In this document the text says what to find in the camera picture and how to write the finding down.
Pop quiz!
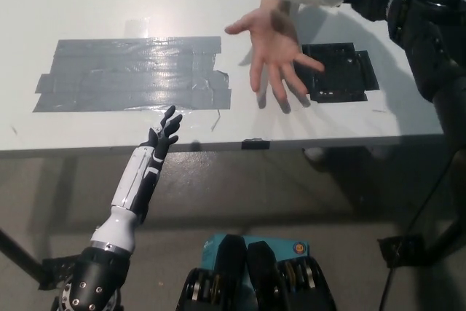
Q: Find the person's bare hand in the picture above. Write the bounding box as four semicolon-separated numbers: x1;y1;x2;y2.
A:
224;0;325;114

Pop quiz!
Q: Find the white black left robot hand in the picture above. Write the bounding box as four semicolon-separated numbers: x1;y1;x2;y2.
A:
90;105;183;253

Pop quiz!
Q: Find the black square marker pad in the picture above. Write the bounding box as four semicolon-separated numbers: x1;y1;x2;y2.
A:
293;42;379;104

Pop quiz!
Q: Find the pale shoe toe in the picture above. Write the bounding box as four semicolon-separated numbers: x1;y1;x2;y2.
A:
304;146;327;163

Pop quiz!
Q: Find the black metal table leg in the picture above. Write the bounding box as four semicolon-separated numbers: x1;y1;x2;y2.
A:
0;229;45;285

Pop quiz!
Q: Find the grey duct tape patch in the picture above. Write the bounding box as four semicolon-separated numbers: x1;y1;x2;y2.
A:
32;36;233;114

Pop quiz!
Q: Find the black cable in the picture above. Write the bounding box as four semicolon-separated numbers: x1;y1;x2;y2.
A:
379;269;398;311

